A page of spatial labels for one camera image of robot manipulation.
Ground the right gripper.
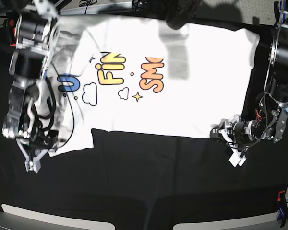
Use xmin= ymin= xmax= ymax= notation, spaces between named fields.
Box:
xmin=16 ymin=130 xmax=59 ymax=165

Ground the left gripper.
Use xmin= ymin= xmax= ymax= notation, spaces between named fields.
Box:
xmin=210 ymin=115 xmax=254 ymax=156

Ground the white printed t-shirt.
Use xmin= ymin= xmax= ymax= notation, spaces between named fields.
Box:
xmin=48 ymin=15 xmax=260 ymax=154

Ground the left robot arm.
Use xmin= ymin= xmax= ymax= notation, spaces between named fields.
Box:
xmin=210 ymin=0 xmax=288 ymax=156

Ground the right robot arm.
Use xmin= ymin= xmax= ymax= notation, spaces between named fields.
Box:
xmin=2 ymin=0 xmax=59 ymax=173

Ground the red blue clamp bottom right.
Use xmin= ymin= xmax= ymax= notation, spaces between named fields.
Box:
xmin=277 ymin=190 xmax=288 ymax=228

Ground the black table cloth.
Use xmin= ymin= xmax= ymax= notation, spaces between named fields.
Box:
xmin=0 ymin=20 xmax=288 ymax=230

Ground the red clamp top left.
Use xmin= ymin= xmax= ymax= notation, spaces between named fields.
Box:
xmin=3 ymin=19 xmax=16 ymax=46

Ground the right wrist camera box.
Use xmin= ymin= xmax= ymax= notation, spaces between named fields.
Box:
xmin=24 ymin=160 xmax=41 ymax=173

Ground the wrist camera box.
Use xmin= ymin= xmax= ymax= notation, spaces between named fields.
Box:
xmin=228 ymin=149 xmax=247 ymax=167
xmin=24 ymin=160 xmax=41 ymax=173

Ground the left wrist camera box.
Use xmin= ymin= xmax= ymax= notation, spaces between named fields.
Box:
xmin=228 ymin=149 xmax=247 ymax=167

